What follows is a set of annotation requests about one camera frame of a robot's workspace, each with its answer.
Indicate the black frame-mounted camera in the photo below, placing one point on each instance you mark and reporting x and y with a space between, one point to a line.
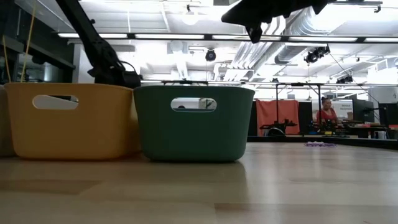
311 57

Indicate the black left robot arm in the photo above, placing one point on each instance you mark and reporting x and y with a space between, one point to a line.
90 40

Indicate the white LED light strip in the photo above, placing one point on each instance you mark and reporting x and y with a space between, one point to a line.
169 36
381 40
323 39
113 35
236 37

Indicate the red fabric curtain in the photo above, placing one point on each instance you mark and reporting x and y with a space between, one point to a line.
273 112

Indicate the black computer monitor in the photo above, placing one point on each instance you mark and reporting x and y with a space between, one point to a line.
388 114
363 110

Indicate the purple cloth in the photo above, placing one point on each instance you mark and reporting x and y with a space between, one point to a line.
313 144

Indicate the black aluminium station frame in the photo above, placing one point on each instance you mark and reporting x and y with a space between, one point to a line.
319 99

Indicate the green plastic bin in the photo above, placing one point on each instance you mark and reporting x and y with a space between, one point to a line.
192 137

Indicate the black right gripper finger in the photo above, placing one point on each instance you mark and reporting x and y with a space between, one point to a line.
248 14

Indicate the wooden workbench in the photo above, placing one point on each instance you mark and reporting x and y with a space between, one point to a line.
363 129

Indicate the grey plastic bin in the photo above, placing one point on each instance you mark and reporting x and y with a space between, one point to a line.
4 124

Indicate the round black overhead camera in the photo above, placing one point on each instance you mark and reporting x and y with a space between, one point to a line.
210 55

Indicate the black neighbouring robot arm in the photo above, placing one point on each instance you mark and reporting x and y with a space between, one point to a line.
276 126

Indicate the black partition panel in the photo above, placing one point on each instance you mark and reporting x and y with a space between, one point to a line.
306 116
252 118

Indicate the person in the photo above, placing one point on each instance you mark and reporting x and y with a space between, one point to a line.
327 115

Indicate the yellow plastic bin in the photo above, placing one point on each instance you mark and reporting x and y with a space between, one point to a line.
71 133

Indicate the white sign board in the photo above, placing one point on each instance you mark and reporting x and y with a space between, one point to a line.
345 109

